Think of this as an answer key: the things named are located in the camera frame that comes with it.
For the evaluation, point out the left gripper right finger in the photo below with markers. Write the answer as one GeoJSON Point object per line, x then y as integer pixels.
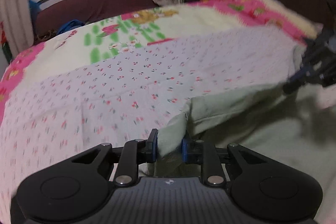
{"type": "Point", "coordinates": [205, 155]}

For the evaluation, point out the beige left curtain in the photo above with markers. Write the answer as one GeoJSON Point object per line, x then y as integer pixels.
{"type": "Point", "coordinates": [16, 18]}

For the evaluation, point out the pink cartoon blanket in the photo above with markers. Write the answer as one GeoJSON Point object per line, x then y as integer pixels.
{"type": "Point", "coordinates": [123, 33]}

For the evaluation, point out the white cherry print sheet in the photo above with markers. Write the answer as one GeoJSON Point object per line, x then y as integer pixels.
{"type": "Point", "coordinates": [107, 102]}

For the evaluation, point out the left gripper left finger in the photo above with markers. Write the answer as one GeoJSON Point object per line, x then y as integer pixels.
{"type": "Point", "coordinates": [131, 155]}

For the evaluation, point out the dark red sofa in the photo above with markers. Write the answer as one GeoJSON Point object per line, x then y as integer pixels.
{"type": "Point", "coordinates": [87, 11]}

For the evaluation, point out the blue cloth on sofa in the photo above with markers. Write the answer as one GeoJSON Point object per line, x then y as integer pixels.
{"type": "Point", "coordinates": [72, 24]}

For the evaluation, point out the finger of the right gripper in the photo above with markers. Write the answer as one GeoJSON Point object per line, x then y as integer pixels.
{"type": "Point", "coordinates": [296, 79]}

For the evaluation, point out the light green pants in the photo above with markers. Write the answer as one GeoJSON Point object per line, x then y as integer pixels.
{"type": "Point", "coordinates": [262, 121]}

